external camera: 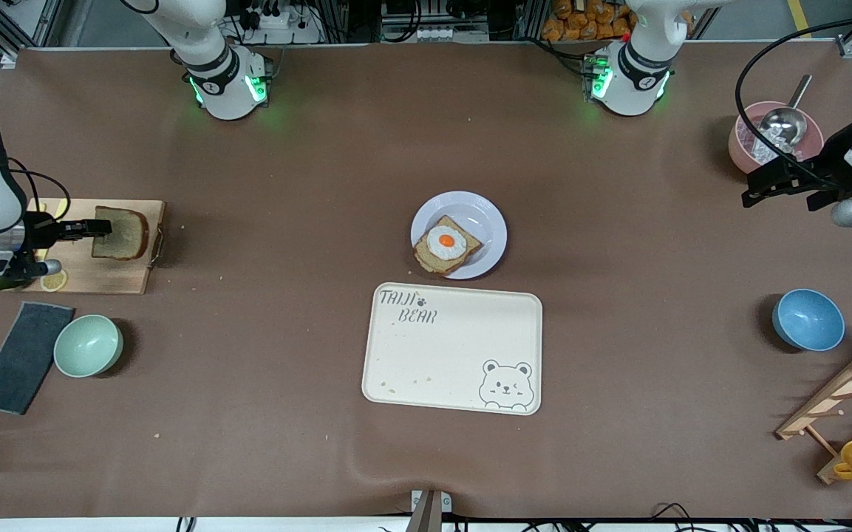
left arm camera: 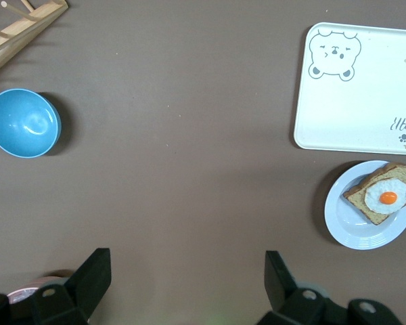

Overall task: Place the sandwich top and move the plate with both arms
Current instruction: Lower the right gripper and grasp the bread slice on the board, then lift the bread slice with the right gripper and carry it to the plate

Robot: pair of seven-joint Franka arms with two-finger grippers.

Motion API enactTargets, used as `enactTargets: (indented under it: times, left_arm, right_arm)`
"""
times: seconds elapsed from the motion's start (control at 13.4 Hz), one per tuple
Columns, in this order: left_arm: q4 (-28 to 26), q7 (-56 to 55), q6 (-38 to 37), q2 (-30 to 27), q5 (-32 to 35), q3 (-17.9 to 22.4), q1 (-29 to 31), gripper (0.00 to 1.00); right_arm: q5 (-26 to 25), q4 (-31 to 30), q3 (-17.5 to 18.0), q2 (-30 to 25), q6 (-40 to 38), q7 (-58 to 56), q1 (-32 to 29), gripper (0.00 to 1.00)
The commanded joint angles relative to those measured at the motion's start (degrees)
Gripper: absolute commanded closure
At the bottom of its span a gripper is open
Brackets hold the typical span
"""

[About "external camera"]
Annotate brown bread slice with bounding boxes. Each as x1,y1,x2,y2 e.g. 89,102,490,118
413,215,483,277
92,207,150,261

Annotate white round plate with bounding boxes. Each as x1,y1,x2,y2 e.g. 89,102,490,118
410,191,508,280

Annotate clear ice pieces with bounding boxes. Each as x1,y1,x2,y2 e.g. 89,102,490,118
737,117,785,163

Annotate pink bowl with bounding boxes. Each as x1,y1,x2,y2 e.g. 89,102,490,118
728,101,824,176

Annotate wooden cutting board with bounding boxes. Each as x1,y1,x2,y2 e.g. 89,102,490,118
23,198,168,295

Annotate metal scoop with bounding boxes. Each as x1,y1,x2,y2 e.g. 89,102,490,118
757,74,813,151

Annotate mint green bowl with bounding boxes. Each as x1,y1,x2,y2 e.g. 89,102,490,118
53,314,124,378

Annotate blue bowl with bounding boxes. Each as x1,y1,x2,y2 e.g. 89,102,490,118
771,288,846,352

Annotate dark grey cloth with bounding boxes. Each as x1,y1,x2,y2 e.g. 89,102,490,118
0,301,75,415

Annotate wooden drying rack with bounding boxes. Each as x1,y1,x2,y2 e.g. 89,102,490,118
775,340,852,485

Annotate orange snack packs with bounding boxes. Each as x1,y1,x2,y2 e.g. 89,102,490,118
542,0,692,42

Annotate white power strip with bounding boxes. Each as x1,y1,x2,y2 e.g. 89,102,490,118
237,6,323,45

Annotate fried egg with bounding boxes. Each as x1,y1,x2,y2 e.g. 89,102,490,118
426,225,468,261

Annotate cream bear print tray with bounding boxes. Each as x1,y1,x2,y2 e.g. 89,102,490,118
361,282,543,416

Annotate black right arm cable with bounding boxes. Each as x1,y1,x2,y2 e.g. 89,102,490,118
8,157,72,222

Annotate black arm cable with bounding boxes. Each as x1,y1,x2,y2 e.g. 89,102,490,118
8,157,72,222
735,16,852,182

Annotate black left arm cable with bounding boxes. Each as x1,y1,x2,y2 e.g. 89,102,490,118
735,16,852,182

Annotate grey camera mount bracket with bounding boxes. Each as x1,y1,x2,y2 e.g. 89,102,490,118
405,489,453,532

